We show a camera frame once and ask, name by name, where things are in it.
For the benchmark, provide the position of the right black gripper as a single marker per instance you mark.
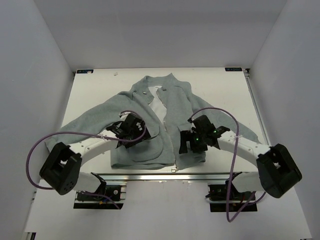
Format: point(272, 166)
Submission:
point(187, 136)

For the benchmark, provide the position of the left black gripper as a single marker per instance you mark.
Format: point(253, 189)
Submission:
point(129, 144)

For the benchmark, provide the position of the grey zip-up jacket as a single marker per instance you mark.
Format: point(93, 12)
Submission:
point(165, 104)

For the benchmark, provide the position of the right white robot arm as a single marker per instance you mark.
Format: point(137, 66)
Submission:
point(276, 172)

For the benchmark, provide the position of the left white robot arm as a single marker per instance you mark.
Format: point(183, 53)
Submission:
point(62, 168)

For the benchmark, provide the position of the left blue table label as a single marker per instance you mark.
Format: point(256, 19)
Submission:
point(84, 71)

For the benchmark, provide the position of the blue table label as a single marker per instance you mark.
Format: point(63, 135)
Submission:
point(84, 71)
point(233, 69)

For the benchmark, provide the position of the right blue table label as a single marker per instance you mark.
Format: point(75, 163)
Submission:
point(233, 69)

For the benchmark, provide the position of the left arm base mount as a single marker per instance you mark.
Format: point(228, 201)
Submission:
point(111, 197)

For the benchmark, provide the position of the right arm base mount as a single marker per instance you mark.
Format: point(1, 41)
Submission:
point(217, 195)

